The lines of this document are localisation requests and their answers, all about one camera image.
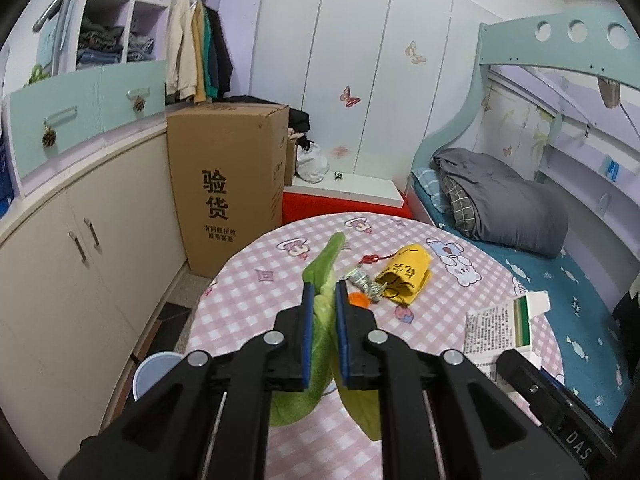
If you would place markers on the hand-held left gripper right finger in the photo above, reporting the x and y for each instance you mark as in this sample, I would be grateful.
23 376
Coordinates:
342 320

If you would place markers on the white plastic bag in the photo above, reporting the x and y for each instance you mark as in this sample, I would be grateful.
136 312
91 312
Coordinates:
311 165

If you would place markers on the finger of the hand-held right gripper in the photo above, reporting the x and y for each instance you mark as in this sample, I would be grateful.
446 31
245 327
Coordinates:
525 380

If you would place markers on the teal bed frame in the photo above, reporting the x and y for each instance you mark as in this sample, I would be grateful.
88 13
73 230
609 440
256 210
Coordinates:
505 40

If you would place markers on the tall cardboard box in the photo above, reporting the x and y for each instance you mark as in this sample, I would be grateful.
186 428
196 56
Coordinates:
220 190

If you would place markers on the beige cabinet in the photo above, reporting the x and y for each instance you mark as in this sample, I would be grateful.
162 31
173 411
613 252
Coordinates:
50 285

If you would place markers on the lilac open shelf unit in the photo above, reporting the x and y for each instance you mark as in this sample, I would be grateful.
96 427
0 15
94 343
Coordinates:
127 7

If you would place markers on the mustard hanging garment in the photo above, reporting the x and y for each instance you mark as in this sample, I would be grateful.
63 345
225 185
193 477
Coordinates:
200 60

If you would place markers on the white green medicine box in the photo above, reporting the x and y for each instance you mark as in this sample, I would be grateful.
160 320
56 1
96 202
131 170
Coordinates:
490 330

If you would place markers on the silver foil wrapper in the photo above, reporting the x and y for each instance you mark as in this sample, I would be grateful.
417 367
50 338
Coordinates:
365 282

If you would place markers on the yellow cloth pouch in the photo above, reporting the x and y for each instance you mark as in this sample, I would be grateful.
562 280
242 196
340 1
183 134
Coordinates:
405 275

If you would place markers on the grey quilt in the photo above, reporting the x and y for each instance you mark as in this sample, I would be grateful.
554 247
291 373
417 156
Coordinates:
515 210

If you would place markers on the lilac bedside shelf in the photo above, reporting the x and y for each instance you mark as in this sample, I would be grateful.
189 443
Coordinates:
575 160

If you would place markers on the black floor mat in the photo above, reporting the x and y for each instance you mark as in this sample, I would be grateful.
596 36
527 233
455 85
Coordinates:
172 325

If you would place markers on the pale blue plastic bin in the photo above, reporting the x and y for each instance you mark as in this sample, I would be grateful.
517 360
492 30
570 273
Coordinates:
152 375

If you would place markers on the folded jeans stack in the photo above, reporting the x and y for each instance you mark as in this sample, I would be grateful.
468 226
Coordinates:
141 49
100 45

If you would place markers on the plaid pillow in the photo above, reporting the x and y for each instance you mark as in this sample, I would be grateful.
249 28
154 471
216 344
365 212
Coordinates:
460 205

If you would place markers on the black hanging garment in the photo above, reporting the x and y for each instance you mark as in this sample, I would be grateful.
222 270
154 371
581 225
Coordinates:
222 55

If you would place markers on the green leafy item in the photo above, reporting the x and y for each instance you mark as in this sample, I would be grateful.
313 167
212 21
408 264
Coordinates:
37 75

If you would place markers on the small blue tag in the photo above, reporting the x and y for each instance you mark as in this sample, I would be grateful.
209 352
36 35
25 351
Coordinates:
611 169

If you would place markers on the tan butterfly sticker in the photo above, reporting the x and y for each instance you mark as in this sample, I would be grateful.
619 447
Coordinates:
415 52

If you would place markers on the orange wrapper piece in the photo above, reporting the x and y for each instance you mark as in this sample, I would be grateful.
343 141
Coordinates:
359 300

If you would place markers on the pale pink butterfly sticker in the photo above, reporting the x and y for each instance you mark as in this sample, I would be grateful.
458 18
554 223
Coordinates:
341 151

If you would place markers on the blue printed bed sheet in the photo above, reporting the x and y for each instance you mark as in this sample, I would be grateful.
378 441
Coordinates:
565 285

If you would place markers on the pine cone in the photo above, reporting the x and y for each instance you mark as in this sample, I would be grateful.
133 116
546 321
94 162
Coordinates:
140 105
49 138

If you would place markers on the small cardboard box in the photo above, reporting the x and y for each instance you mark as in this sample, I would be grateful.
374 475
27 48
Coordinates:
290 160

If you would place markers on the teal drawer unit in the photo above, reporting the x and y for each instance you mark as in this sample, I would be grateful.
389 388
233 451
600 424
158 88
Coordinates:
90 110

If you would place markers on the cream hanging garment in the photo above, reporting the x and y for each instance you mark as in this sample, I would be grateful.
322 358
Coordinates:
180 50

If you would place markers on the green hanging garment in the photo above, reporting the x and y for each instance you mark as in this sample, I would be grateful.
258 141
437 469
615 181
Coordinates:
210 60

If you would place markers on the white board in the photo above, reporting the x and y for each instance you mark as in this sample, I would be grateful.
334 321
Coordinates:
365 190

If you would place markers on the white wardrobe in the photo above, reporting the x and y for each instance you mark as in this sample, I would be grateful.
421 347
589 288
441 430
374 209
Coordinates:
375 25

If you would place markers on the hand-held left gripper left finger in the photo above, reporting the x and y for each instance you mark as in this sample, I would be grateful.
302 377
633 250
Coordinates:
307 320

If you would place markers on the red cloth covered platform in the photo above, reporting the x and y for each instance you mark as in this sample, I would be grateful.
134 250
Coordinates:
340 210

